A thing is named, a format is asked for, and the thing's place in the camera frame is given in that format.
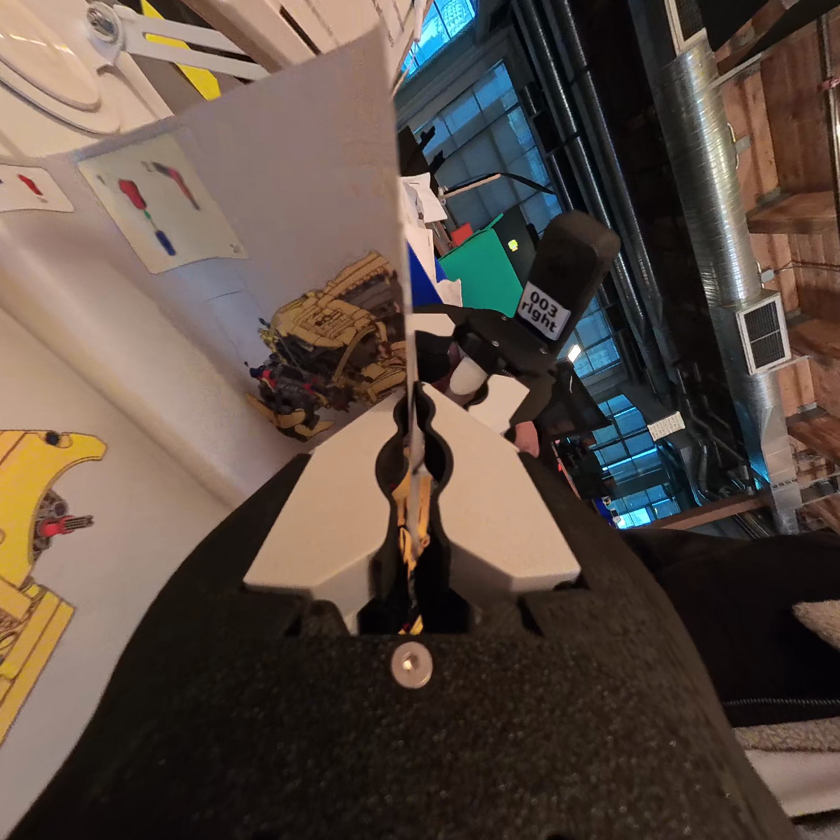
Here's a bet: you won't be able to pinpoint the silver ventilation duct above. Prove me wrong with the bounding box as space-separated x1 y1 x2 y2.
630 0 808 532

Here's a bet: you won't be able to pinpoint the black monitor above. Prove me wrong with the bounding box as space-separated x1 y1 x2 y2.
502 209 549 263

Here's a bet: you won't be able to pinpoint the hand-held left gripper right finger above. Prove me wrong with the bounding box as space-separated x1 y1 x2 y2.
417 382 581 627

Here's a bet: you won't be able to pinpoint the person's fleece-lined jacket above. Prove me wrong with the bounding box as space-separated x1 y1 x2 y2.
728 600 840 821

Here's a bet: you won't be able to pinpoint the instruction booklet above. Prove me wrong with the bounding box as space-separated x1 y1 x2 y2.
0 26 421 756

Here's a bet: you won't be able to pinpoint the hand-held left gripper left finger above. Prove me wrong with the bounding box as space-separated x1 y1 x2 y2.
244 390 409 634

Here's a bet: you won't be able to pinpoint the blue storage bin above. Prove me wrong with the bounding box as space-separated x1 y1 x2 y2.
406 239 439 309

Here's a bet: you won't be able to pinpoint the white crumpled papers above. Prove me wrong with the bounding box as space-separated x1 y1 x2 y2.
400 172 463 306

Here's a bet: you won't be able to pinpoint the white tablet stand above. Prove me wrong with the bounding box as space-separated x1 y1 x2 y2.
0 0 277 158

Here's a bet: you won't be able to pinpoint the wooden articulated stand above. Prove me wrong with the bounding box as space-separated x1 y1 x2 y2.
441 171 557 198

